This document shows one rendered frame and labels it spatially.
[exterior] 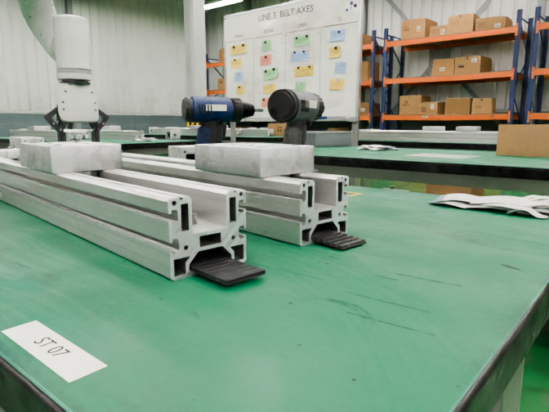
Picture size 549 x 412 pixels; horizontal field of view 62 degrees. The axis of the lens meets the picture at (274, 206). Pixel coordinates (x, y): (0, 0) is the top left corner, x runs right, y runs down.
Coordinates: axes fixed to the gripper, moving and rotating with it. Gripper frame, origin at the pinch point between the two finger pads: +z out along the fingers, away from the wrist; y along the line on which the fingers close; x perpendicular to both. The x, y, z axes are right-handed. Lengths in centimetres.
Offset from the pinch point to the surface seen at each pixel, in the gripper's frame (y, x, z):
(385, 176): -136, 7, 19
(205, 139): -15.5, 35.9, -1.4
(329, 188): -2, 85, 4
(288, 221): 5, 84, 8
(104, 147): 16, 54, -1
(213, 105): -16.7, 37.8, -9.0
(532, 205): -39, 99, 9
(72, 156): 21, 54, 0
